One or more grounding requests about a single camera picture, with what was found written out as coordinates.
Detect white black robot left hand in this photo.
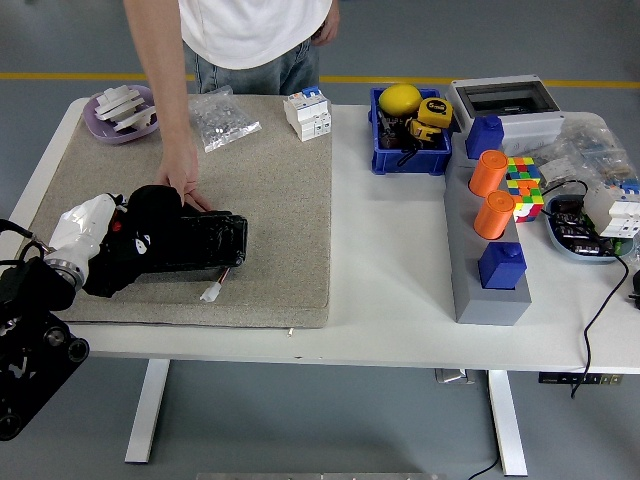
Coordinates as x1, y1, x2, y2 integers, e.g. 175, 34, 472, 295
47, 192, 154, 261

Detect person's right hand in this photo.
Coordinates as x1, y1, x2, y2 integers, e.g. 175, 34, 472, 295
153, 142, 214, 214

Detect person's left hand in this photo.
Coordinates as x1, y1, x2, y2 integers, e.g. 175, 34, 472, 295
312, 0, 341, 47

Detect black desk control panel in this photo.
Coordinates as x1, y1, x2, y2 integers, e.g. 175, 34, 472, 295
538, 372, 625, 386

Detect clear bag of screws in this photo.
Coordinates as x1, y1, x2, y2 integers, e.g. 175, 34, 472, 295
188, 84, 263, 154

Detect purple tray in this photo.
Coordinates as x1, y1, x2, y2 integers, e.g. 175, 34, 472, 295
82, 84, 161, 145

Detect person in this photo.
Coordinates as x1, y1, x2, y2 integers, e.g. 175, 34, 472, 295
122, 0, 341, 214

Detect stack of white plastic strips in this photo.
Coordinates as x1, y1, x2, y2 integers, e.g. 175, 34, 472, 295
94, 85, 146, 121

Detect yellow ball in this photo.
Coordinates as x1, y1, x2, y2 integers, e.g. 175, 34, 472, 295
378, 83, 424, 117

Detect grey-brown mat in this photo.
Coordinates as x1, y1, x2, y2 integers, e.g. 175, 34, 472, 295
19, 93, 335, 329

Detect dark brown tool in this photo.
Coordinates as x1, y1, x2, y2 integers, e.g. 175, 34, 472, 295
377, 109, 409, 150

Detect small yellow black tape measure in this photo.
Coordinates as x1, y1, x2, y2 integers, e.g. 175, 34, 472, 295
405, 118, 444, 147

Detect blue plastic bin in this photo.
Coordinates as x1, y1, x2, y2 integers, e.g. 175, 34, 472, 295
368, 87, 454, 176

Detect blue block with knob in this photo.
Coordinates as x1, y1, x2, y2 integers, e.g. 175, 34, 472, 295
464, 114, 506, 161
478, 241, 529, 291

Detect white table leg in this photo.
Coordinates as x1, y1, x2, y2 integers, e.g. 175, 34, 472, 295
123, 358, 171, 464
487, 369, 529, 477

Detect orange cylinder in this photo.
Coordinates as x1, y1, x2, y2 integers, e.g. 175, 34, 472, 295
468, 149, 510, 198
473, 190, 517, 240

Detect colourful puzzle cube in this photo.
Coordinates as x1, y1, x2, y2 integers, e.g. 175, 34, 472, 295
505, 156, 546, 225

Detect small clear bag white label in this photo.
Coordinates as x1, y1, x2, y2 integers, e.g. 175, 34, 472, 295
537, 157, 582, 190

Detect large clear bag of parts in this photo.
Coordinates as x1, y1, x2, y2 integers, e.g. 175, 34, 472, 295
504, 112, 634, 201

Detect dark capacitors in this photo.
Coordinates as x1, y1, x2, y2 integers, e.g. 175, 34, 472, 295
553, 198, 609, 256

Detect grey block holder base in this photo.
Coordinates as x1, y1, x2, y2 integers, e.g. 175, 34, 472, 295
443, 144, 534, 326

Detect light blue tray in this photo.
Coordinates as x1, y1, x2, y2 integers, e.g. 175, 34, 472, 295
543, 194, 636, 265

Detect white plastic bracket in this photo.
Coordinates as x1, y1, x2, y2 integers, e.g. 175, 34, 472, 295
113, 103, 157, 132

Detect white circuit breaker blue switch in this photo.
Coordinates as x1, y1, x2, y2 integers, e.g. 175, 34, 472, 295
282, 85, 333, 144
583, 180, 640, 239

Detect white plug with red wires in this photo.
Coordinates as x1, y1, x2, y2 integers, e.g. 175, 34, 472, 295
199, 264, 236, 303

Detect grey white electrical enclosure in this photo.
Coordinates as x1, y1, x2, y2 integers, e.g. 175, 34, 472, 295
445, 74, 567, 151

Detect metal bracket under table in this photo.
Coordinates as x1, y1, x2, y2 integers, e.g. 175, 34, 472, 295
433, 368, 476, 385

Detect black floor cable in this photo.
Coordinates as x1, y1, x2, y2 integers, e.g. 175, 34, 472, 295
467, 452, 504, 480

